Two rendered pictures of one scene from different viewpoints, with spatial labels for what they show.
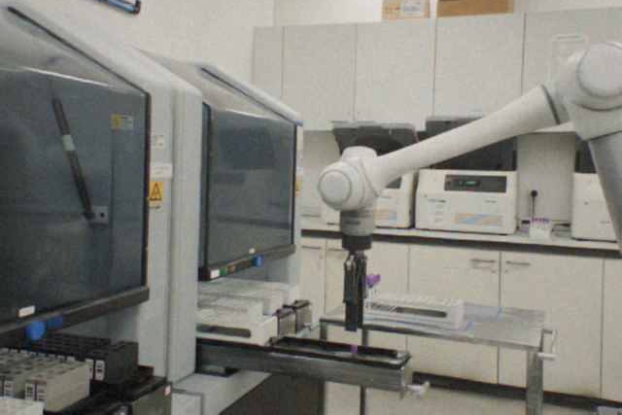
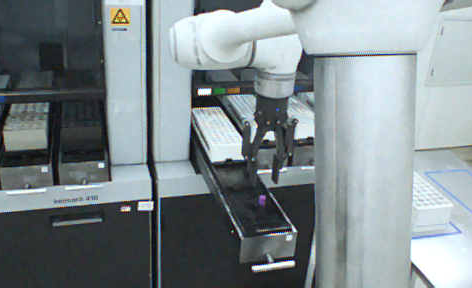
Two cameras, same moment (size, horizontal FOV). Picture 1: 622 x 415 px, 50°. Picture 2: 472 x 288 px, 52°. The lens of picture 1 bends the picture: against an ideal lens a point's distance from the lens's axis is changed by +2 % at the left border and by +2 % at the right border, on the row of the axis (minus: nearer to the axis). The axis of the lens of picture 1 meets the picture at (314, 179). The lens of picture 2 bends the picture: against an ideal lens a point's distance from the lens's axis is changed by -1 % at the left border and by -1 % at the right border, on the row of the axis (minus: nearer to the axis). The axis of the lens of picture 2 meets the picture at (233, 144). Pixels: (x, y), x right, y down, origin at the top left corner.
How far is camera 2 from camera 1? 1.29 m
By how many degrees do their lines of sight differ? 56
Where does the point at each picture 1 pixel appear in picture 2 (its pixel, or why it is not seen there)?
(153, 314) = (124, 109)
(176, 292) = (156, 98)
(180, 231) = (160, 51)
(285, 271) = not seen: hidden behind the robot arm
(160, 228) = (129, 47)
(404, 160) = (229, 28)
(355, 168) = (194, 27)
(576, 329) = not seen: outside the picture
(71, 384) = (27, 138)
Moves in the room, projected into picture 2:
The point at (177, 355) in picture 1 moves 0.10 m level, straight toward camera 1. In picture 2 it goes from (160, 143) to (134, 153)
